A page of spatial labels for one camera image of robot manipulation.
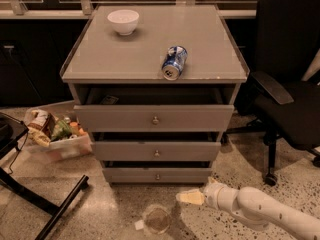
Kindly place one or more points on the grey drawer cabinet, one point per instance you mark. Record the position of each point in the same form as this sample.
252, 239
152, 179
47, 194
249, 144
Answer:
104, 58

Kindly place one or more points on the clear plastic snack bin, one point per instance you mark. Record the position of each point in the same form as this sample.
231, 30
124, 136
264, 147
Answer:
59, 149

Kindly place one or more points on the grey top drawer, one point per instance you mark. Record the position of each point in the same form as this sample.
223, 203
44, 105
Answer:
154, 109

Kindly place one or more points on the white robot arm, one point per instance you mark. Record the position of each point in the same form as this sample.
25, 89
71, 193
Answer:
256, 209

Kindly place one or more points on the dark item in top drawer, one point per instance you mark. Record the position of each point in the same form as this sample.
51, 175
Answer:
109, 100

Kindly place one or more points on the black metal stand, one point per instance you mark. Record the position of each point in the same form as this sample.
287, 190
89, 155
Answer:
11, 131

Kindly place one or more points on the green snack bag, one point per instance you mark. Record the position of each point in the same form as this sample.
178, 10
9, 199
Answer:
61, 130

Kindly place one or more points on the blue soda can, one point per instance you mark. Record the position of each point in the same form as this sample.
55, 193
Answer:
174, 62

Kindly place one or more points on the grey bottom drawer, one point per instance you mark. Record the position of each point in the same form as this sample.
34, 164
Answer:
164, 172

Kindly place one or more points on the round floor cover plate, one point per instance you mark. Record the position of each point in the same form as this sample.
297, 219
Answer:
156, 219

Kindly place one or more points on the grey drawer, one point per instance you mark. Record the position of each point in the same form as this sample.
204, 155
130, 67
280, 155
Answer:
164, 172
154, 109
157, 146

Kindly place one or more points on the chip bag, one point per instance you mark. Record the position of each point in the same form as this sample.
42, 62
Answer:
39, 127

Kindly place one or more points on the black office chair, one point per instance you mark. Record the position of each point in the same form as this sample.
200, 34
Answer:
278, 92

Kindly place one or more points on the grey middle drawer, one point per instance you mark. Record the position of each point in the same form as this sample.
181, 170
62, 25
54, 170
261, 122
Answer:
157, 146

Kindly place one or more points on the small white paper scrap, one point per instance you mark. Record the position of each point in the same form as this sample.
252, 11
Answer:
139, 225

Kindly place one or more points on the white ceramic bowl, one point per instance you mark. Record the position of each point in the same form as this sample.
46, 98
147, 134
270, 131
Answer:
124, 21

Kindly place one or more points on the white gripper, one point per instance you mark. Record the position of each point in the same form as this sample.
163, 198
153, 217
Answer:
213, 194

